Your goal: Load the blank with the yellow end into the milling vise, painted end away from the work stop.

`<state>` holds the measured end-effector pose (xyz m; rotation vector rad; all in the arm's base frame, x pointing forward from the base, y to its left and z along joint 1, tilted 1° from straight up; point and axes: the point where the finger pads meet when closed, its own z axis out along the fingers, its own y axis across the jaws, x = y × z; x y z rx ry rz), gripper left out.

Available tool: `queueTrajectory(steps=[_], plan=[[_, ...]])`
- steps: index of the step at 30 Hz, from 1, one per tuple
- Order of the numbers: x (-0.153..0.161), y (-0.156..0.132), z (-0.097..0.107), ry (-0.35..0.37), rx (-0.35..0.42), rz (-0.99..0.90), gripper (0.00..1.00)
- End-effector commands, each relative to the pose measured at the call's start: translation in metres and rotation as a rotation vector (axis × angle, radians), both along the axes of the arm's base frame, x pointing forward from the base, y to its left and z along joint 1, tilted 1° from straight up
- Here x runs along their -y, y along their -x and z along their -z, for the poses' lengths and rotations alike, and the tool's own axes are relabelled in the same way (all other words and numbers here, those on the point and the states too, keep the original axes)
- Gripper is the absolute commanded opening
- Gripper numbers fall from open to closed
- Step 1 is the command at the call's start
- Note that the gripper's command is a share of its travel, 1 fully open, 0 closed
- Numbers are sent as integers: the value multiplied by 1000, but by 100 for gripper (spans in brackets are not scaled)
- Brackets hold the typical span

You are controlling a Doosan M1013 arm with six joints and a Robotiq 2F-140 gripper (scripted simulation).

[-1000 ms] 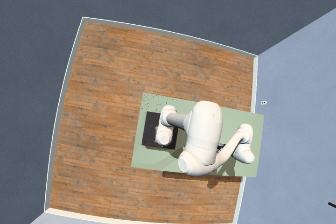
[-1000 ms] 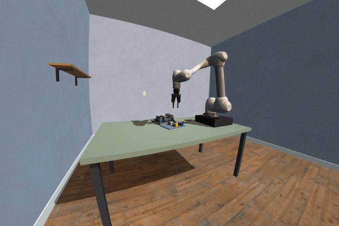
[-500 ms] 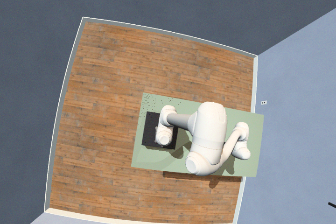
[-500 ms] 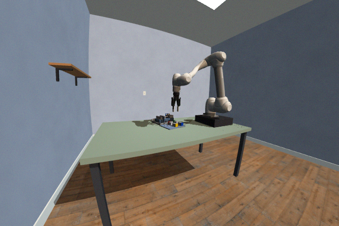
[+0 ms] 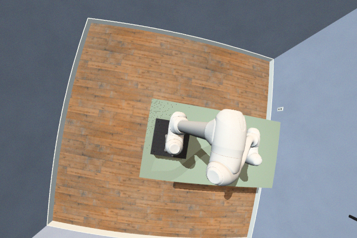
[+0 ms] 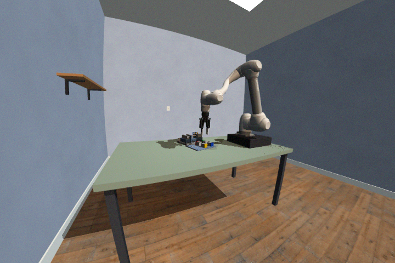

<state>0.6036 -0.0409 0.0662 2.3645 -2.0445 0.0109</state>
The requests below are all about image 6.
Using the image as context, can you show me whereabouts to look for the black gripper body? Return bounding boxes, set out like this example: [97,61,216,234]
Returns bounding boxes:
[201,112,209,121]

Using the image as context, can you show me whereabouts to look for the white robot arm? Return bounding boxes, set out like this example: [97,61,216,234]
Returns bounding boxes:
[200,60,270,137]

